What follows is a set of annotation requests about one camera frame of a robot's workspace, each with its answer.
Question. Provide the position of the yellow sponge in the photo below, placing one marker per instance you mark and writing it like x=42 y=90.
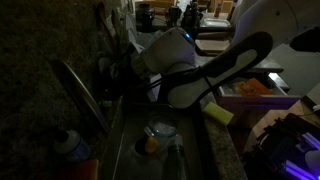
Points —
x=218 y=113

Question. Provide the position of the steel kitchen sink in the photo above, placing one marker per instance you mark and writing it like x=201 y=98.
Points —
x=126 y=158

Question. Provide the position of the white open drawer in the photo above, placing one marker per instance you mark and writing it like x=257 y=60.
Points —
x=228 y=98

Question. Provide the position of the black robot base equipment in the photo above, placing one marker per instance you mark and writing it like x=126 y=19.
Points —
x=278 y=143

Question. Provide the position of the orange snack bag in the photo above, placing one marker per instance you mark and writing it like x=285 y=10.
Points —
x=251 y=87

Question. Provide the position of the clear bottle in sink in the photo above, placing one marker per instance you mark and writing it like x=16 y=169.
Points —
x=176 y=165

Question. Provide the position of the wooden cutting board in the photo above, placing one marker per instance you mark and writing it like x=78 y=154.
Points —
x=211 y=47

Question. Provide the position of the clear glass jar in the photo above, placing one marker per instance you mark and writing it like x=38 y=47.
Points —
x=162 y=128

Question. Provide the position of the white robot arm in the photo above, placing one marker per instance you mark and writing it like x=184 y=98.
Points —
x=188 y=75

